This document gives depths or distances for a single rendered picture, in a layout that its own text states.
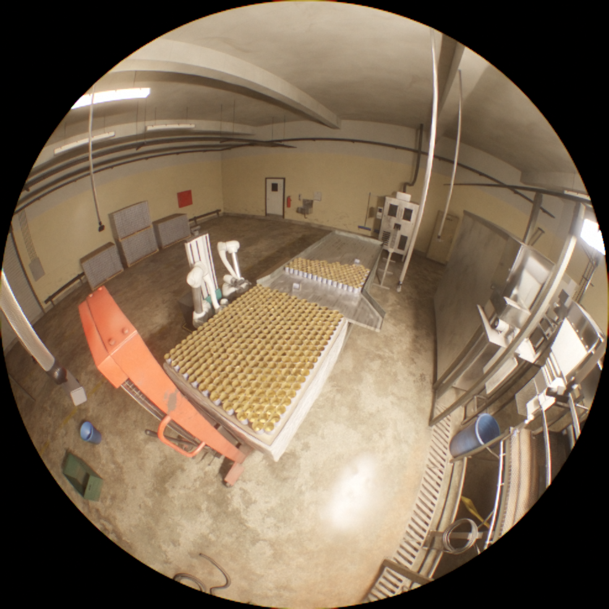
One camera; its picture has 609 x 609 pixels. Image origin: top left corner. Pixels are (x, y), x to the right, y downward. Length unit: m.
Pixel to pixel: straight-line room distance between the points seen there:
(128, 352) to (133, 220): 7.46
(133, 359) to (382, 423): 2.63
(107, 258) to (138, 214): 1.87
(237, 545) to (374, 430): 2.12
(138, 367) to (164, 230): 7.98
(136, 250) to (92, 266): 1.85
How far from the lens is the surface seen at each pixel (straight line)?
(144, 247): 8.35
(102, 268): 7.94
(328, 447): 2.53
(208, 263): 2.72
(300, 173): 9.16
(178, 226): 8.88
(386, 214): 6.70
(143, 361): 0.79
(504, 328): 2.16
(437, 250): 8.09
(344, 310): 2.23
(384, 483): 2.65
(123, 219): 7.98
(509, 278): 2.02
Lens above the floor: 2.45
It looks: 38 degrees down
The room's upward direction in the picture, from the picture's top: 4 degrees clockwise
